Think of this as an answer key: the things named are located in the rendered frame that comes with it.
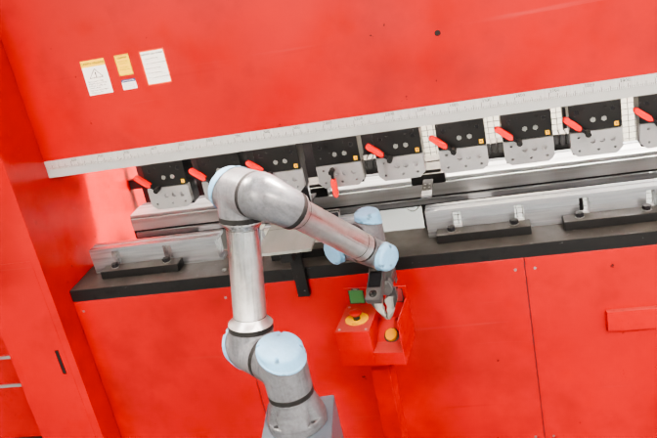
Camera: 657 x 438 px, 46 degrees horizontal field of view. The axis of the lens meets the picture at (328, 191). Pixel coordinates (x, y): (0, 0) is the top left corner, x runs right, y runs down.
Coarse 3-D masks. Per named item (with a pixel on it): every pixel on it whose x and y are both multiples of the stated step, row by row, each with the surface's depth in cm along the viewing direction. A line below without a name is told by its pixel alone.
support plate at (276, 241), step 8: (272, 224) 259; (272, 232) 253; (280, 232) 251; (288, 232) 250; (296, 232) 249; (264, 240) 248; (272, 240) 246; (280, 240) 245; (288, 240) 244; (296, 240) 243; (304, 240) 241; (312, 240) 240; (264, 248) 241; (272, 248) 240; (280, 248) 239; (288, 248) 238; (296, 248) 236; (304, 248) 235
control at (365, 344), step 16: (352, 304) 242; (368, 304) 240; (368, 320) 232; (384, 320) 236; (400, 320) 224; (336, 336) 229; (352, 336) 228; (368, 336) 226; (400, 336) 223; (352, 352) 230; (368, 352) 229; (384, 352) 227; (400, 352) 226
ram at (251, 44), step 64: (0, 0) 246; (64, 0) 242; (128, 0) 239; (192, 0) 236; (256, 0) 232; (320, 0) 229; (384, 0) 226; (448, 0) 223; (512, 0) 221; (576, 0) 218; (640, 0) 215; (64, 64) 251; (192, 64) 243; (256, 64) 240; (320, 64) 237; (384, 64) 234; (448, 64) 231; (512, 64) 227; (576, 64) 225; (640, 64) 222; (64, 128) 260; (128, 128) 256; (192, 128) 252; (256, 128) 248; (384, 128) 241
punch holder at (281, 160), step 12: (300, 144) 254; (264, 156) 251; (276, 156) 251; (288, 156) 250; (300, 156) 252; (264, 168) 253; (276, 168) 252; (288, 168) 252; (300, 168) 252; (288, 180) 253; (300, 180) 252
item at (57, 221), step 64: (0, 64) 249; (0, 128) 245; (0, 192) 248; (64, 192) 276; (128, 192) 324; (0, 256) 258; (64, 256) 271; (0, 320) 269; (64, 320) 266; (64, 384) 275
